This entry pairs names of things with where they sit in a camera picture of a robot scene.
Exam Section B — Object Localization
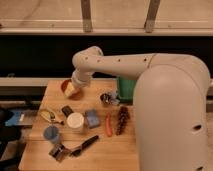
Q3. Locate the black eraser block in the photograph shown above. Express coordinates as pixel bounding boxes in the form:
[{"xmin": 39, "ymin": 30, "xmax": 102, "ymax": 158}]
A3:
[{"xmin": 62, "ymin": 106, "xmax": 73, "ymax": 117}]

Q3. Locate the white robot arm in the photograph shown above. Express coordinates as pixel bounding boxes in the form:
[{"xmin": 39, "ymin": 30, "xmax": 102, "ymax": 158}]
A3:
[{"xmin": 71, "ymin": 46, "xmax": 211, "ymax": 171}]

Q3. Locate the green plastic tray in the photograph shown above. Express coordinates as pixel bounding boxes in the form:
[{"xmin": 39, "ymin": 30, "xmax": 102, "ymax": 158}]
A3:
[{"xmin": 117, "ymin": 77, "xmax": 136, "ymax": 103}]

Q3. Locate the red bowl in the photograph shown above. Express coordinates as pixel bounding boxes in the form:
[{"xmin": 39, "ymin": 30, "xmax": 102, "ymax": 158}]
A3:
[{"xmin": 61, "ymin": 79, "xmax": 82, "ymax": 99}]

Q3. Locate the white cylindrical container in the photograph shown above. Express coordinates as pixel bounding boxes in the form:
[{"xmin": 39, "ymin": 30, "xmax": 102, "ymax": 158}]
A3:
[{"xmin": 66, "ymin": 112, "xmax": 85, "ymax": 134}]

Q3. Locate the yellow banana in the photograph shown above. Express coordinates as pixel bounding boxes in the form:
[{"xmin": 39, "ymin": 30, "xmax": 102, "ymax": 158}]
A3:
[{"xmin": 39, "ymin": 109, "xmax": 64, "ymax": 125}]

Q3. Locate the small metal cup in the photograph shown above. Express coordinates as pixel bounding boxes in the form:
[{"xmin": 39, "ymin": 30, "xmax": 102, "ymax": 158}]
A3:
[{"xmin": 100, "ymin": 93, "xmax": 111, "ymax": 105}]

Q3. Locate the blue sponge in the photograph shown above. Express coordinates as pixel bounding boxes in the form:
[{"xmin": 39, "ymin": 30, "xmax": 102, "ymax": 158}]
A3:
[{"xmin": 86, "ymin": 109, "xmax": 100, "ymax": 129}]

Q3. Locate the blue cup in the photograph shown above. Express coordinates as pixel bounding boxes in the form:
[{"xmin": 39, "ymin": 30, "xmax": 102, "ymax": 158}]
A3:
[{"xmin": 43, "ymin": 125, "xmax": 60, "ymax": 144}]

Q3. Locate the orange carrot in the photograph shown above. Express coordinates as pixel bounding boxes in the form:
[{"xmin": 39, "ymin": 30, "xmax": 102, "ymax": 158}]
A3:
[{"xmin": 105, "ymin": 113, "xmax": 113, "ymax": 137}]

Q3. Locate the bunch of dark grapes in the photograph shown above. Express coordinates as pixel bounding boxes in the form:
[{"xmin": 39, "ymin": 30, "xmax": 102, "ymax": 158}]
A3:
[{"xmin": 116, "ymin": 106, "xmax": 130, "ymax": 135}]

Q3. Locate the blue object off table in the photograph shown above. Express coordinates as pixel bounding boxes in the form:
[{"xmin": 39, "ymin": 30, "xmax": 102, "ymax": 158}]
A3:
[{"xmin": 5, "ymin": 111, "xmax": 24, "ymax": 126}]

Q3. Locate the metal clip tool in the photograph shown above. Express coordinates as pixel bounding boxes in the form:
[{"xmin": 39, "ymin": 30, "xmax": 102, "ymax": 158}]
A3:
[{"xmin": 49, "ymin": 144, "xmax": 70, "ymax": 162}]

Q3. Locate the black handled spatula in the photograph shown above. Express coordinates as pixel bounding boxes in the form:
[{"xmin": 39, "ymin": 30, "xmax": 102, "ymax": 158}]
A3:
[{"xmin": 70, "ymin": 135, "xmax": 99, "ymax": 157}]

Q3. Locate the left window frame post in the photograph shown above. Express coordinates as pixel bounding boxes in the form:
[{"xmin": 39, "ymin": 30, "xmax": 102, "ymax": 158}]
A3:
[{"xmin": 81, "ymin": 0, "xmax": 93, "ymax": 32}]

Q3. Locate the window frame post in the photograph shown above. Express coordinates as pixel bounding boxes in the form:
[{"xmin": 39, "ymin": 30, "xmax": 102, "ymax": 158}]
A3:
[
  {"xmin": 81, "ymin": 0, "xmax": 93, "ymax": 32},
  {"xmin": 144, "ymin": 0, "xmax": 160, "ymax": 33}
]

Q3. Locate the right window frame post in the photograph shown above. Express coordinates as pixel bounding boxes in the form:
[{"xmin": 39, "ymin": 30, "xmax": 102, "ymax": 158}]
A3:
[{"xmin": 144, "ymin": 0, "xmax": 160, "ymax": 33}]

